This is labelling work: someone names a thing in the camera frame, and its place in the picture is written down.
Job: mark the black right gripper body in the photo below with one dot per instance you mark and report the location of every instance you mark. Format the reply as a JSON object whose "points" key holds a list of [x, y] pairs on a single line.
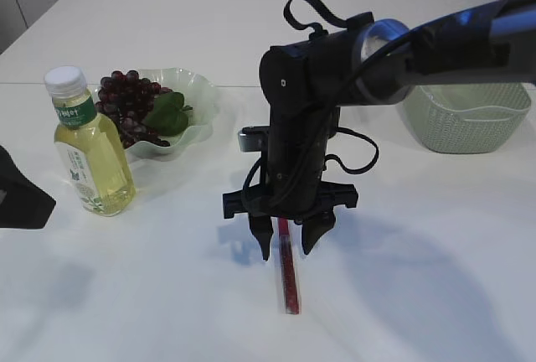
{"points": [[302, 204]]}

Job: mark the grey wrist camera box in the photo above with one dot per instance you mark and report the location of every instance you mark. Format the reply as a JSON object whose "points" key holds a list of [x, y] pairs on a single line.
{"points": [[253, 139]]}

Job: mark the red glitter pen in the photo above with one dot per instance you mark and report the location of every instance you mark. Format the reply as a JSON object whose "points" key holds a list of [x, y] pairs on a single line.
{"points": [[288, 274]]}

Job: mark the green woven plastic basket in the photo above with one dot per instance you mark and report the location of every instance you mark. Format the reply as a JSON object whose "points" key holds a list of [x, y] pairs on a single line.
{"points": [[466, 119]]}

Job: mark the black mesh pen holder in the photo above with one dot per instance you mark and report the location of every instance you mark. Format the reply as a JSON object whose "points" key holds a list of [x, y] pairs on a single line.
{"points": [[334, 121]]}

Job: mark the pale green wavy plate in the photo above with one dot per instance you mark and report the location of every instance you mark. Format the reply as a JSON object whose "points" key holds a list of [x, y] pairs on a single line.
{"points": [[199, 93]]}

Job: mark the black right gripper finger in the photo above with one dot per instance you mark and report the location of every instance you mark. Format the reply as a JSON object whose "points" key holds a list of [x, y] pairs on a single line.
{"points": [[261, 228], [314, 228]]}

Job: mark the yellow tea bottle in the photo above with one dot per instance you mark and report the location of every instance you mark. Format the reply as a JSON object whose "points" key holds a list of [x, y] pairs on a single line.
{"points": [[89, 145]]}

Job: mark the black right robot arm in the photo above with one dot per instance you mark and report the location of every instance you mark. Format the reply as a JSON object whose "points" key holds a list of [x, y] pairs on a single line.
{"points": [[360, 61]]}

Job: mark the dark red grape bunch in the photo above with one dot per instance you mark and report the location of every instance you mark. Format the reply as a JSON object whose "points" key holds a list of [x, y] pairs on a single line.
{"points": [[142, 110]]}

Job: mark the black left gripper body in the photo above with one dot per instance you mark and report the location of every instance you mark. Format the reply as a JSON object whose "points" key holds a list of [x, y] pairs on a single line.
{"points": [[23, 204]]}

